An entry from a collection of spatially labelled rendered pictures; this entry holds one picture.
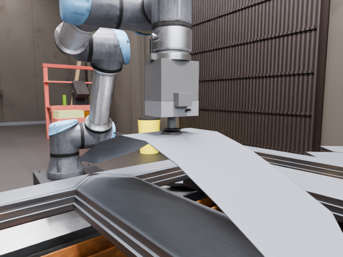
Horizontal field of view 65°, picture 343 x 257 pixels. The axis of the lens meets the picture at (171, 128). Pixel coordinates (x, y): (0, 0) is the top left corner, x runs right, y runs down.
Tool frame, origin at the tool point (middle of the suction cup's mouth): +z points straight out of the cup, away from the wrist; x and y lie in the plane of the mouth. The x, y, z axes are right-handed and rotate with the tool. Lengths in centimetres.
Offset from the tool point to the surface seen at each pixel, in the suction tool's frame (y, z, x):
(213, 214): 7.4, 15.7, -4.6
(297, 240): 0.8, 8.6, -26.7
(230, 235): 4.4, 15.6, -12.3
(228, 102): 252, 2, 238
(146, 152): 206, 100, 404
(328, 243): 5.4, 9.7, -28.1
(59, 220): -13, 34, 51
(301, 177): 46.7, 15.6, 0.5
